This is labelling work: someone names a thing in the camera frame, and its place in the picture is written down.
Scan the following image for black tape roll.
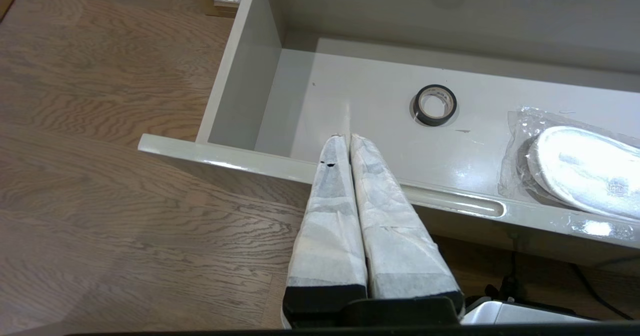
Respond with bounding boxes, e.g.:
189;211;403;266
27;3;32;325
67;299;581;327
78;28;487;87
412;83;458;127

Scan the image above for white slippers in plastic bag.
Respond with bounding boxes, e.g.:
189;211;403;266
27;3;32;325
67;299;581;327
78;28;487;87
497;107;640;222

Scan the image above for left gripper right finger wrapped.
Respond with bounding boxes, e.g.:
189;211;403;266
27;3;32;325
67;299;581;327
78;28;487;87
350;133;463;317

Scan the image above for left gripper left finger wrapped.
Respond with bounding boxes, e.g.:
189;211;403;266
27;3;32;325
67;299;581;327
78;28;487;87
282;135;368;328

